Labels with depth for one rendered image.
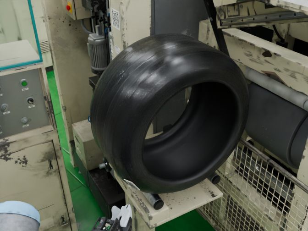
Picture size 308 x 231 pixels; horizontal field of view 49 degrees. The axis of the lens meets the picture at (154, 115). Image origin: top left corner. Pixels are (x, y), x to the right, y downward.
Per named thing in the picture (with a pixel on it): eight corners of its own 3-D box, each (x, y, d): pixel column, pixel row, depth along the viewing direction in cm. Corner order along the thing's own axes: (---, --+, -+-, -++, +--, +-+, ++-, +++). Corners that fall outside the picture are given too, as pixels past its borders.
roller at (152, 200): (115, 156, 154) (123, 150, 154) (119, 162, 157) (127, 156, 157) (152, 206, 128) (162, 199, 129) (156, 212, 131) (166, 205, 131)
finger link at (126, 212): (130, 195, 110) (119, 219, 103) (137, 207, 113) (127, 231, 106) (123, 195, 111) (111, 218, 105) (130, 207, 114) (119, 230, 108)
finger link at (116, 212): (123, 195, 111) (111, 218, 105) (130, 207, 114) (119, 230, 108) (115, 195, 113) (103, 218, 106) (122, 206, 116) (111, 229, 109)
